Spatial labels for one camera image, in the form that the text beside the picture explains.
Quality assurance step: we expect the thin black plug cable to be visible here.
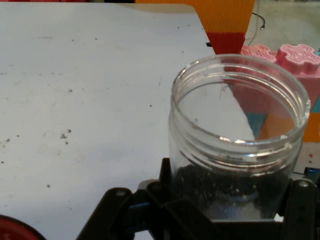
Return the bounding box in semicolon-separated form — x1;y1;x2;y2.
250;11;266;47

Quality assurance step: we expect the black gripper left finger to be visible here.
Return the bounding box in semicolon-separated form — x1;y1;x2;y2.
77;157;214;240

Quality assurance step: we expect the clear jar with black grains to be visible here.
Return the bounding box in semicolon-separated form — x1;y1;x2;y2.
168;53;312;221

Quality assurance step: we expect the red bowl with black rim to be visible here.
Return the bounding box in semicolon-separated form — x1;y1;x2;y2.
0;214;47;240

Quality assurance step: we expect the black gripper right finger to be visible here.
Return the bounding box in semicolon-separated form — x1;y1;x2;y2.
274;178;320;240

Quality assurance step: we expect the orange foam mat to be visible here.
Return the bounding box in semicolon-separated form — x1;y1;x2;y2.
259;112;320;143
134;0;256;35

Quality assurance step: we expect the pink foam block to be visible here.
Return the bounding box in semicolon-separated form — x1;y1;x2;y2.
223;43;320;116

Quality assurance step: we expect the red foam mat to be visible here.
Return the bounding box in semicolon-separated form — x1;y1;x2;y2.
206;31;247;55

